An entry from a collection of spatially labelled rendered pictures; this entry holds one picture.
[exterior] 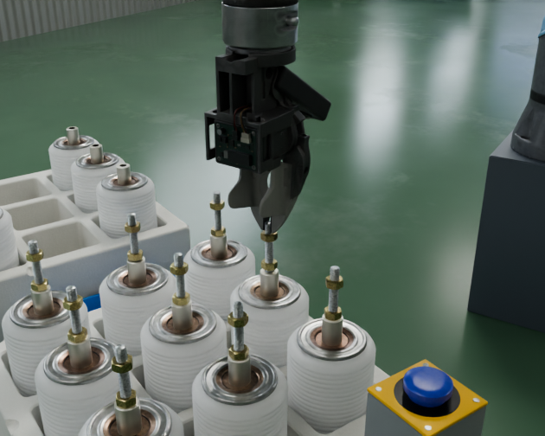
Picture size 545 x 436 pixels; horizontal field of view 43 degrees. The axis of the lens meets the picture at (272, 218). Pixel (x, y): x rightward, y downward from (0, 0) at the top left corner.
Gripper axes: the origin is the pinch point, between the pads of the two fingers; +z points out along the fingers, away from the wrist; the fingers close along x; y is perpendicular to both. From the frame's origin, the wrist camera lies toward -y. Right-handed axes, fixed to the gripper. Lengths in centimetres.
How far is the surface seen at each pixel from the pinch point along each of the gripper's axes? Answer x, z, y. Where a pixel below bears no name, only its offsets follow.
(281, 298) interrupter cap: 2.3, 9.4, 1.4
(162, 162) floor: -87, 35, -71
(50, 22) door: -269, 31, -181
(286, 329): 4.1, 12.1, 3.0
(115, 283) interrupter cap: -16.4, 9.4, 10.2
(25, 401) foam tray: -15.5, 16.8, 25.4
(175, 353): -1.7, 10.2, 15.7
